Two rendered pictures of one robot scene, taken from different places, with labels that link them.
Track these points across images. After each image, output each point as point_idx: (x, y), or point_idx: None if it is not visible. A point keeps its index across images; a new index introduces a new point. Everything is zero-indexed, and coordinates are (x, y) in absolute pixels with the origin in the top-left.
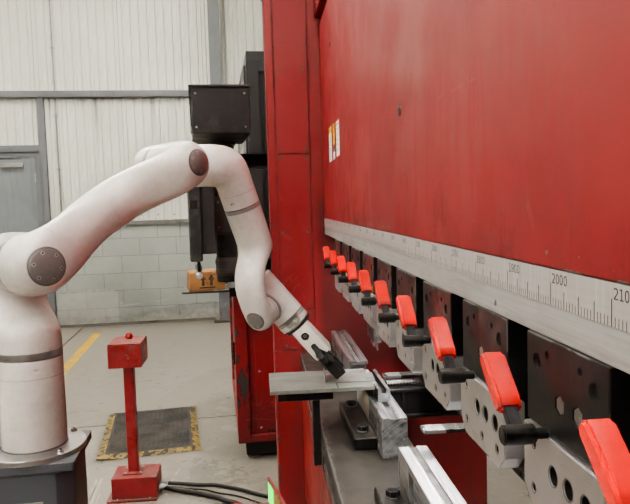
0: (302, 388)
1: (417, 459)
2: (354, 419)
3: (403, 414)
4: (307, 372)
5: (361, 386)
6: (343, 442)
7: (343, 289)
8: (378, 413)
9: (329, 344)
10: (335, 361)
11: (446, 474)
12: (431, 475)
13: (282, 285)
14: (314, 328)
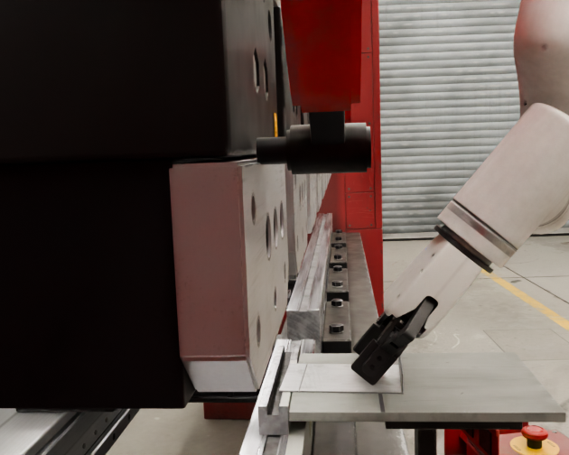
0: (448, 355)
1: (307, 302)
2: (340, 438)
3: (278, 343)
4: (449, 405)
5: (326, 354)
6: (370, 434)
7: (298, 235)
8: (314, 348)
9: (386, 298)
10: (374, 323)
11: (293, 292)
12: (305, 293)
13: (498, 144)
14: (421, 255)
